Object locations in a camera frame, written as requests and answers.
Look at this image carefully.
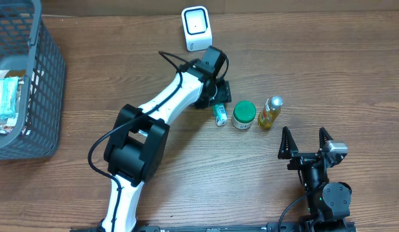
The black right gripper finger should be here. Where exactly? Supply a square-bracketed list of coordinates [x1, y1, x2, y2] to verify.
[278, 126, 298, 159]
[319, 127, 333, 149]

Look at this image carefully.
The small teal packet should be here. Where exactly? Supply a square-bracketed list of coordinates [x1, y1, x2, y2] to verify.
[212, 103, 228, 126]

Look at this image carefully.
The green lid white jar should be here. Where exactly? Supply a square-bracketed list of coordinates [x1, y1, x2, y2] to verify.
[232, 101, 257, 130]

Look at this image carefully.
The yellow oil bottle silver cap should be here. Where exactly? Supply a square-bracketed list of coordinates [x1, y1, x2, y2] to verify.
[258, 95, 283, 130]

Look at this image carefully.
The teal tissue pack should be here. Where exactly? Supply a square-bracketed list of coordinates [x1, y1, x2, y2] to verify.
[0, 77, 19, 119]

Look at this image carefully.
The white orange snack packet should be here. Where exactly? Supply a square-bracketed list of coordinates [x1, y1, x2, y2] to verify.
[0, 117, 17, 134]

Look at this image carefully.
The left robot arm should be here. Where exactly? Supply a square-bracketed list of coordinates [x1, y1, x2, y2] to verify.
[97, 46, 231, 231]

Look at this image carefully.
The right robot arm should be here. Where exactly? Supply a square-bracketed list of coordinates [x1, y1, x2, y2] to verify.
[277, 126, 356, 231]

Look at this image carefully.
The white barcode scanner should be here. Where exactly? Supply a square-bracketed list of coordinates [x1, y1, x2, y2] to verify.
[181, 6, 213, 52]

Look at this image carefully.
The dark grey plastic mesh basket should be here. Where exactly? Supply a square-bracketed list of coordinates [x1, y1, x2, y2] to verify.
[0, 0, 66, 160]

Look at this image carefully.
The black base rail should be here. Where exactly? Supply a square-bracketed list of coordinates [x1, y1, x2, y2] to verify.
[70, 222, 357, 232]

